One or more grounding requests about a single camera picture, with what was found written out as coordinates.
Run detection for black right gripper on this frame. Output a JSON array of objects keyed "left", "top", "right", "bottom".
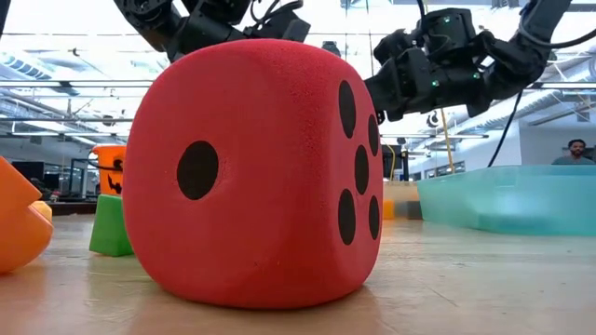
[{"left": 365, "top": 46, "right": 441, "bottom": 124}]

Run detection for dark green toy block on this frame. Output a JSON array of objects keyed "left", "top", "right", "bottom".
[{"left": 394, "top": 200, "right": 423, "bottom": 221}]

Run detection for orange toy block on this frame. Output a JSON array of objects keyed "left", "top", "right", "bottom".
[{"left": 0, "top": 155, "right": 55, "bottom": 275}]

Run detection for black ceiling fixture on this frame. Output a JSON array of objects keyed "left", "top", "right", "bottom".
[{"left": 320, "top": 40, "right": 343, "bottom": 60}]

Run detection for red foam die black dots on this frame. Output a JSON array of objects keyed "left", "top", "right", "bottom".
[{"left": 121, "top": 38, "right": 386, "bottom": 311}]

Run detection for teal translucent plastic tray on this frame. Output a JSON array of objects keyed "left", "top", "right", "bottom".
[{"left": 416, "top": 165, "right": 596, "bottom": 237}]

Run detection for black monitor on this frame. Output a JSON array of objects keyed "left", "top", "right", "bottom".
[
  {"left": 10, "top": 161, "right": 46, "bottom": 182},
  {"left": 381, "top": 145, "right": 404, "bottom": 181}
]

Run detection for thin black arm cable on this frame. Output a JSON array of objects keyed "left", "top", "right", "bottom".
[{"left": 486, "top": 90, "right": 526, "bottom": 168}]

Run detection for person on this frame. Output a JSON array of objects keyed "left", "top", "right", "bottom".
[{"left": 551, "top": 138, "right": 596, "bottom": 167}]

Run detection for orange jack-o'-lantern bucket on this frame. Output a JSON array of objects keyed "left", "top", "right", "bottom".
[{"left": 91, "top": 144, "right": 128, "bottom": 197}]

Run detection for large green toy block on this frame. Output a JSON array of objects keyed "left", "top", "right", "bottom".
[{"left": 88, "top": 194, "right": 135, "bottom": 258}]

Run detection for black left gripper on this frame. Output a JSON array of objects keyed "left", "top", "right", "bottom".
[{"left": 241, "top": 7, "right": 312, "bottom": 44}]

